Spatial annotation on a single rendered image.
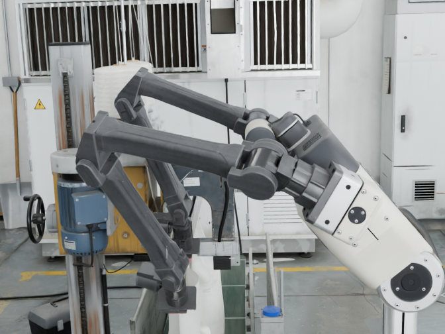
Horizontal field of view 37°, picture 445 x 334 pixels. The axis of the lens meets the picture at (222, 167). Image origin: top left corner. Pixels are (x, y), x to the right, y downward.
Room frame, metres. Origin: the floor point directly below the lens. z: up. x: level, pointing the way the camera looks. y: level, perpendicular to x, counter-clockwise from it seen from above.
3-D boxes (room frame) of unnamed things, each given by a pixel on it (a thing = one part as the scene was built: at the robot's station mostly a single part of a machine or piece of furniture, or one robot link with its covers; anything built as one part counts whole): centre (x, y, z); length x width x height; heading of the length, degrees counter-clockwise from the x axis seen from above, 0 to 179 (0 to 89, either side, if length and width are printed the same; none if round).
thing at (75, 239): (2.10, 0.46, 1.21); 0.15 x 0.15 x 0.25
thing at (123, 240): (2.34, 0.42, 1.18); 0.34 x 0.25 x 0.31; 88
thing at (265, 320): (2.11, -0.15, 0.81); 0.08 x 0.08 x 0.06; 88
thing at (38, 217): (2.33, 0.69, 1.13); 0.18 x 0.11 x 0.18; 178
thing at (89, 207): (2.00, 0.42, 1.25); 0.10 x 0.08 x 0.12; 113
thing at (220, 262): (2.24, 0.00, 0.98); 0.09 x 0.05 x 0.05; 88
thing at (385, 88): (5.84, -1.46, 1.34); 0.24 x 0.04 x 0.32; 178
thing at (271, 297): (2.80, -0.21, 0.53); 1.05 x 0.02 x 0.41; 178
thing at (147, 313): (2.82, 0.33, 0.53); 1.05 x 0.02 x 0.41; 178
